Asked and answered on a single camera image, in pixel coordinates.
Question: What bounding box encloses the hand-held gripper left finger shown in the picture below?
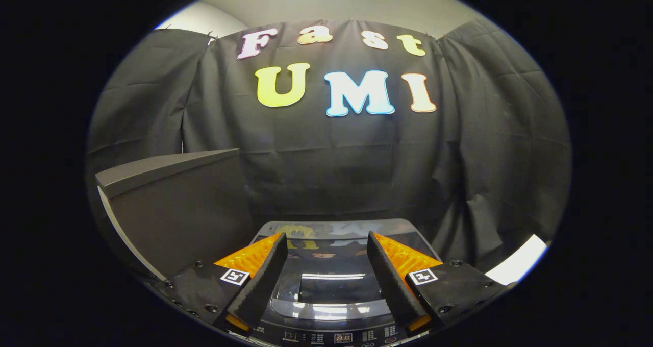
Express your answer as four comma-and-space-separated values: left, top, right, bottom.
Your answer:
153, 232, 289, 336

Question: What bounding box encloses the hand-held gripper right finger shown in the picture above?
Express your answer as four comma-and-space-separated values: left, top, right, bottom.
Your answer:
366, 231, 517, 337

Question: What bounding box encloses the dark washing machine lid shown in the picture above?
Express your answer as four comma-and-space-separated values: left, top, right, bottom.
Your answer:
253, 218, 442, 332

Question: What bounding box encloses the grey top-load washing machine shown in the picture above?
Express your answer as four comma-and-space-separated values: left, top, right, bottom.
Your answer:
224, 218, 445, 347

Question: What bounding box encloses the dark-topped grey cabinet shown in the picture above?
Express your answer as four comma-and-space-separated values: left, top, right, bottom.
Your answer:
95, 148, 257, 282

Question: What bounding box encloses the black backdrop cloth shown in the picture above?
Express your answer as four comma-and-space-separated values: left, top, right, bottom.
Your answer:
86, 19, 572, 274

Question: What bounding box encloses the white flat board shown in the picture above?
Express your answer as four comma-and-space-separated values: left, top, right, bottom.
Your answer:
485, 234, 549, 286

